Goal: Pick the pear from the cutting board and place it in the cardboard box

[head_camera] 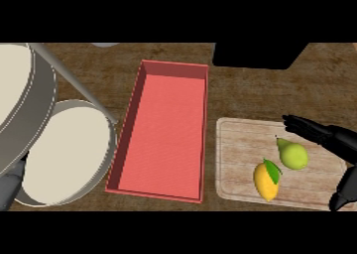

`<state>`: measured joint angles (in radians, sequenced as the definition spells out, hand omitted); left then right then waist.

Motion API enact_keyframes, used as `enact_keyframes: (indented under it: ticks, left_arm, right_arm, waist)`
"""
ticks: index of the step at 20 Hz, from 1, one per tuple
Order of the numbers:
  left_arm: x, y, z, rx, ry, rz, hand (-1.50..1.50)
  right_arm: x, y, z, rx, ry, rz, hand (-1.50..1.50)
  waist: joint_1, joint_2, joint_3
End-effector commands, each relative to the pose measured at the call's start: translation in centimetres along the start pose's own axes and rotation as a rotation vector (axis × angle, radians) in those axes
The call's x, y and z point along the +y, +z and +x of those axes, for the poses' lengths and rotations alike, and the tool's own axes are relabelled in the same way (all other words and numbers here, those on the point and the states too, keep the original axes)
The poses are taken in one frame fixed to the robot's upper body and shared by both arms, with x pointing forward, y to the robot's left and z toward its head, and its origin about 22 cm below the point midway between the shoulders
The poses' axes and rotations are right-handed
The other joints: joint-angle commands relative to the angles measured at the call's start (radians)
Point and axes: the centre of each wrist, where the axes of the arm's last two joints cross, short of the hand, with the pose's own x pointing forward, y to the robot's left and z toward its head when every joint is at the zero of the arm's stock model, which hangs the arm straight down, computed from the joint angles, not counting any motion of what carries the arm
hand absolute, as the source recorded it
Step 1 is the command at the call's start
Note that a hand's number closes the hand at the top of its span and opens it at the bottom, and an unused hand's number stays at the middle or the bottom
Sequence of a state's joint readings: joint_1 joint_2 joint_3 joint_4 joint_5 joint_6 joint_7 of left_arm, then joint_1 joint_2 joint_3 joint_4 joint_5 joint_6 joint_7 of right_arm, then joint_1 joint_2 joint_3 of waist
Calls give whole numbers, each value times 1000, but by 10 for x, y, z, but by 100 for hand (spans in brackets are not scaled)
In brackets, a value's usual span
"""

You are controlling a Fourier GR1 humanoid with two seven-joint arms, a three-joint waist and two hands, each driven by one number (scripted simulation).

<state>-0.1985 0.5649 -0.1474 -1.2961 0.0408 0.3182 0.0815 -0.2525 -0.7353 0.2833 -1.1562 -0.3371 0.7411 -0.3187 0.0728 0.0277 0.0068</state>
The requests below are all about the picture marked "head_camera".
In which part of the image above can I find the small grey pot cream inside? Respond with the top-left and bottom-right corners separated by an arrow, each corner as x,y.
14,98 -> 120,208

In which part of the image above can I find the large grey pan with handle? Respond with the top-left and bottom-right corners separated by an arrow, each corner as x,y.
0,42 -> 119,184

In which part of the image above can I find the pale grey object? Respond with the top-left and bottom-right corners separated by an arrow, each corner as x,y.
91,42 -> 122,49

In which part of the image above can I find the pale wooden cutting board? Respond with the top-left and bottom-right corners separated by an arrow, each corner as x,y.
215,116 -> 357,212

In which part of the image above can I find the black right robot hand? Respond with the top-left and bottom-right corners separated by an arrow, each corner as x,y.
281,114 -> 357,212

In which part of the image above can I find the green pear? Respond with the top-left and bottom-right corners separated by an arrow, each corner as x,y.
274,134 -> 311,172

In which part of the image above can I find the yellow mango with green leaf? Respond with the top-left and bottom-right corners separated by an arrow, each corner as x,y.
253,157 -> 285,203

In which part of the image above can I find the red cardboard box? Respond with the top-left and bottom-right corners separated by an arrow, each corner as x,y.
104,59 -> 212,204

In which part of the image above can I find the black appliance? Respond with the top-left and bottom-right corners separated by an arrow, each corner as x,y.
212,42 -> 311,70

